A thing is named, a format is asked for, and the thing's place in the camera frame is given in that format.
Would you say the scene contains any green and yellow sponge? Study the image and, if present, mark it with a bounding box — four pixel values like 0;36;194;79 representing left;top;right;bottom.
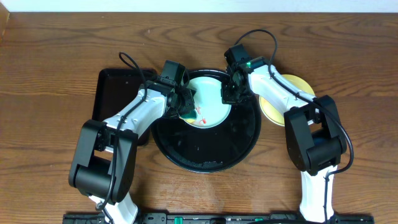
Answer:
180;108;197;123

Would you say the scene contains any pale green plate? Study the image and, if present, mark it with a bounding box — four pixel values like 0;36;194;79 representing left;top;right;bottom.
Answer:
184;77;231;129

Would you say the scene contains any yellow plate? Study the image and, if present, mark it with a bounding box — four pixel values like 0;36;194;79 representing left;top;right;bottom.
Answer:
259;74;315;126

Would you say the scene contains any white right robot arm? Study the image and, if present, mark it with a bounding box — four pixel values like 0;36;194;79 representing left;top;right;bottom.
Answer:
221;61;353;223

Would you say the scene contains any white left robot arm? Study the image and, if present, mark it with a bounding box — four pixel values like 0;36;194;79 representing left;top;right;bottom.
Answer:
68;88;196;223

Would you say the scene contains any black round tray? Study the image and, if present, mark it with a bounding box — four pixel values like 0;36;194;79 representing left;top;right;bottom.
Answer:
150;68;262;174

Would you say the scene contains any black rectangular tray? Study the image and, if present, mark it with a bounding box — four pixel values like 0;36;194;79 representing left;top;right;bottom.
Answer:
91;68;158;146

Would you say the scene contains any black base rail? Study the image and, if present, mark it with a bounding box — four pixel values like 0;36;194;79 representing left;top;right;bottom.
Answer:
62;213;375;224

